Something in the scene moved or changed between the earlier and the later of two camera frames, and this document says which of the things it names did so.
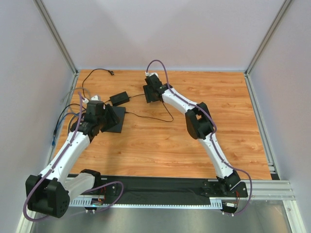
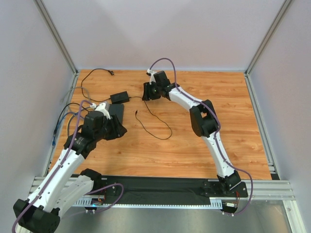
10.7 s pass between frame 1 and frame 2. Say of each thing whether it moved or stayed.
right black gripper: stayed
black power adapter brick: stayed
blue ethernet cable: stayed
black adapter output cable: moved
